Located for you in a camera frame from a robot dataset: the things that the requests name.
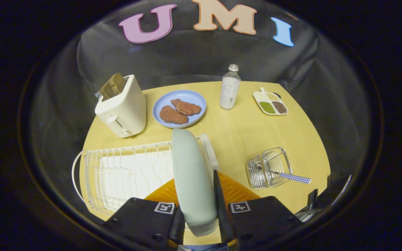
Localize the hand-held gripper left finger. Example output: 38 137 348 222
102 178 185 251

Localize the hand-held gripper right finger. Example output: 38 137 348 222
213 170 303 251

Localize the white wire dish rack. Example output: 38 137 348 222
71 134 219 216

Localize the metal wire cutlery basket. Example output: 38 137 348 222
246 147 293 189

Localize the blue checkered handle spoon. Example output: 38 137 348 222
255 163 312 184

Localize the pale green plate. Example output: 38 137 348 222
171 128 219 237

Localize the blue plate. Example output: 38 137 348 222
152 90 207 129

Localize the brown meat patty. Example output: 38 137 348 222
171 99 202 116
159 105 189 125

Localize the cream white toaster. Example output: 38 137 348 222
95 74 147 138

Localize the white divided tray with beans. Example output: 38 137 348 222
253 87 289 116

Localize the clear plastic bottle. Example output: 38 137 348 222
219 64 241 110

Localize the toasted bread slice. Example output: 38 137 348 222
98 73 127 101

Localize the black backdrop cloth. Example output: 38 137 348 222
30 0 372 210

